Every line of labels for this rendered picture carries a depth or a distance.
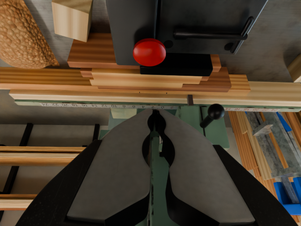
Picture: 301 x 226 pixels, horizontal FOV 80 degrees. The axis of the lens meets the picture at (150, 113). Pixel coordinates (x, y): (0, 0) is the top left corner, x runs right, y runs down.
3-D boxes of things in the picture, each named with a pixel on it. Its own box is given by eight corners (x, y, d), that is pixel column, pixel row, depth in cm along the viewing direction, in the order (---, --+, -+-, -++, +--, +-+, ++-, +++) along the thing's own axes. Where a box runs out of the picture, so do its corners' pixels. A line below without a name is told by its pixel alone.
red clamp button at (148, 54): (167, 36, 16) (168, 44, 15) (163, 61, 18) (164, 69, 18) (132, 34, 15) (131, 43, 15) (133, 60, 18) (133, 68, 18)
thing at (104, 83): (181, 58, 33) (183, 82, 31) (179, 65, 35) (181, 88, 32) (94, 55, 33) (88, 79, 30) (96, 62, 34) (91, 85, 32)
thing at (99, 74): (197, 42, 30) (203, 76, 27) (194, 51, 32) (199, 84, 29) (97, 38, 30) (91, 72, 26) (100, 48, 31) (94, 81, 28)
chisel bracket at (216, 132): (220, 97, 29) (231, 148, 25) (196, 131, 41) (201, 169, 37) (174, 95, 29) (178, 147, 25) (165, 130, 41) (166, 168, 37)
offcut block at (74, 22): (58, -16, 22) (51, 1, 21) (93, -4, 24) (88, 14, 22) (61, 16, 26) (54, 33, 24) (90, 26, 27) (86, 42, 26)
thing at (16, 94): (300, 82, 39) (310, 102, 37) (294, 88, 41) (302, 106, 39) (17, 73, 37) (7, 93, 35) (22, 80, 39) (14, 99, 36)
